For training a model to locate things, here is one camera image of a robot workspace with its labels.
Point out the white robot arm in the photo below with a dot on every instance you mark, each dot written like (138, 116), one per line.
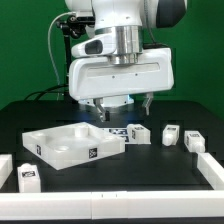
(115, 62)

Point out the white U-shaped fence frame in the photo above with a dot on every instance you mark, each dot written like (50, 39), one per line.
(124, 204)

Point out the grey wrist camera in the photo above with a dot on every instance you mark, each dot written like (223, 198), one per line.
(103, 44)

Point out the black camera stand with cable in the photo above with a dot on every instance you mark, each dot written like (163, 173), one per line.
(72, 25)

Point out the white sheet with fiducial tags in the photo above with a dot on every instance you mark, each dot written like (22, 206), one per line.
(121, 132)

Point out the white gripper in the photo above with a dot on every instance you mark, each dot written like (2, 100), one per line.
(96, 78)

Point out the white square table top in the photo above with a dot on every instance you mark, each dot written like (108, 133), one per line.
(70, 145)

